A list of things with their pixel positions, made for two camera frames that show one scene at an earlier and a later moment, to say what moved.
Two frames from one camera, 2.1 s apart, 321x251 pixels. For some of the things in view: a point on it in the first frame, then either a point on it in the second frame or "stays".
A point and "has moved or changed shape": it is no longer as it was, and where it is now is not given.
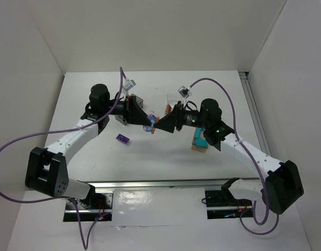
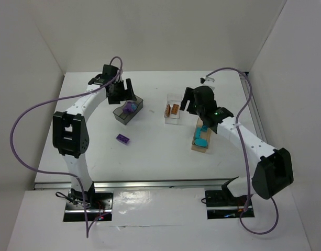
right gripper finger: (168, 122) → (188, 95)
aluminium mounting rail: (195, 184) stays
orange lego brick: (168, 109) has moved or changed shape
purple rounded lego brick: (152, 118) has moved or changed shape
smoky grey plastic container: (121, 118) stays
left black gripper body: (128, 111) → (121, 93)
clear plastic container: (172, 100) stays
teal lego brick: (197, 132) stays
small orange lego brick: (157, 119) → (167, 113)
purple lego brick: (122, 139) stays
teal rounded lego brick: (201, 142) stays
